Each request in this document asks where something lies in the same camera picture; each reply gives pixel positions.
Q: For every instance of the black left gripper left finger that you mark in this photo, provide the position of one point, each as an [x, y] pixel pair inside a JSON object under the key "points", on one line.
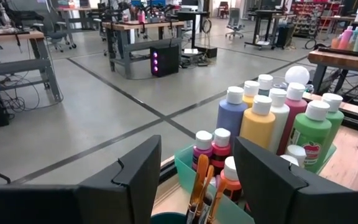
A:
{"points": [[135, 186]]}

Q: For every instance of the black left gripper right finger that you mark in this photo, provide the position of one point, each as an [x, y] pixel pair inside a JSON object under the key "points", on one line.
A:
{"points": [[266, 186]]}

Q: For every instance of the small orange paint bottle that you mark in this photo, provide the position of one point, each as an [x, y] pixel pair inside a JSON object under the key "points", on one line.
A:
{"points": [[231, 182]]}

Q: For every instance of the small yellow paint bottle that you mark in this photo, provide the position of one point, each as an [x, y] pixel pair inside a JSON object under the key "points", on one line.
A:
{"points": [[296, 152]]}

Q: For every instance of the orange flat-tip paintbrush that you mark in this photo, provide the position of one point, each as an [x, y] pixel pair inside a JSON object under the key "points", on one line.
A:
{"points": [[218, 196]]}

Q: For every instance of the small red paint bottle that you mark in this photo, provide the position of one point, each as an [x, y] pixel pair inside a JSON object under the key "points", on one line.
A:
{"points": [[221, 149]]}

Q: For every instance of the orange fan-tip paintbrush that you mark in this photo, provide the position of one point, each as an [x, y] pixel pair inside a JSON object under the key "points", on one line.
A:
{"points": [[200, 174]]}

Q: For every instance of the large white paint bottle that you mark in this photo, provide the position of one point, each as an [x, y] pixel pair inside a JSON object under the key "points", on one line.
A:
{"points": [[281, 118]]}

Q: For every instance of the large green paint bottle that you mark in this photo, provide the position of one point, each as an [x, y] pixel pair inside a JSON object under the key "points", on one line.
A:
{"points": [[334, 118], [309, 130]]}

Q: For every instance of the large rose red paint bottle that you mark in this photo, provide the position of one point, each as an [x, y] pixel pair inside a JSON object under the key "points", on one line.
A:
{"points": [[294, 109]]}

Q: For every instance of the large dark teal paint bottle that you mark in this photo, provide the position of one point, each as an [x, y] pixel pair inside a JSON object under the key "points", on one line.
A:
{"points": [[265, 81]]}

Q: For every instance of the distant pink paint bottle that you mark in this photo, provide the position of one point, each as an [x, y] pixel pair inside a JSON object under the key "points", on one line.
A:
{"points": [[345, 39]]}

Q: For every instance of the translucent teal plastic bin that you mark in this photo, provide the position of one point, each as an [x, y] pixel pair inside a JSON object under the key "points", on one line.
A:
{"points": [[185, 168]]}

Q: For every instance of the black computer tower red lights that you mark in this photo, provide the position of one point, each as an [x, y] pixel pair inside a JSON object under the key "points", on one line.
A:
{"points": [[166, 60]]}

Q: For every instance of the grey metal bench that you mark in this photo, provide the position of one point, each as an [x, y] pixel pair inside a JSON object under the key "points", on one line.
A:
{"points": [[148, 46]]}

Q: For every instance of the grey office chair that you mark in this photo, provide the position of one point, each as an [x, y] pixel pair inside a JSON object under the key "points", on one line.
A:
{"points": [[235, 18], [56, 37]]}

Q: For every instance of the black standing desk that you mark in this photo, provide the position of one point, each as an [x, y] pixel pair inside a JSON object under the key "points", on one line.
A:
{"points": [[269, 14]]}

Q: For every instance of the red parts shelf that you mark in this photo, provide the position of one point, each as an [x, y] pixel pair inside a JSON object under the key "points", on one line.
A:
{"points": [[319, 15]]}

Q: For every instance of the black background desk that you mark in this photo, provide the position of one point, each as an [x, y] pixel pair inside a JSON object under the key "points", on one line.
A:
{"points": [[194, 15]]}

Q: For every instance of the wooden workbench grey legs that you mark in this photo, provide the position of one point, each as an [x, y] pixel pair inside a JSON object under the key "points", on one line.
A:
{"points": [[11, 35]]}

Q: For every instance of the wooden table black frame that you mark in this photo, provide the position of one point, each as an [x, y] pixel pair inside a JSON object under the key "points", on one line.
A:
{"points": [[340, 59]]}

